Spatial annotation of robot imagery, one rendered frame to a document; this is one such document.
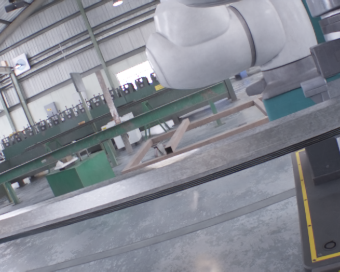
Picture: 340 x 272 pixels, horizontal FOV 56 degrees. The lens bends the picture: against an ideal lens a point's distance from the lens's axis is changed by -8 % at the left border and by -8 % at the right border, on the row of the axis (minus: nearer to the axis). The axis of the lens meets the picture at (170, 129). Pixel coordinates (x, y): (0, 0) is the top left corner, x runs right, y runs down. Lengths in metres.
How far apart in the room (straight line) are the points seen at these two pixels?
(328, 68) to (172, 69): 0.33
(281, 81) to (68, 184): 3.17
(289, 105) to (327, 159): 0.46
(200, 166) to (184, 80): 0.40
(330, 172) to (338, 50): 0.74
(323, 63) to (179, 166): 0.30
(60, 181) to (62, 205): 3.42
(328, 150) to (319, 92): 0.66
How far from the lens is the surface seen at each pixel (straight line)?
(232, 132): 2.69
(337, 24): 0.50
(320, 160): 1.22
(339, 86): 0.81
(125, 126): 4.90
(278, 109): 0.80
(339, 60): 0.56
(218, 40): 0.73
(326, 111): 0.35
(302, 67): 0.80
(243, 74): 11.13
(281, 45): 0.78
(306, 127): 0.35
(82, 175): 3.61
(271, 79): 0.82
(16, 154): 7.62
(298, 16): 0.81
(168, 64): 0.72
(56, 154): 5.25
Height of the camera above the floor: 0.84
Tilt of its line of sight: 8 degrees down
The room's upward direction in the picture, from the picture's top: 22 degrees counter-clockwise
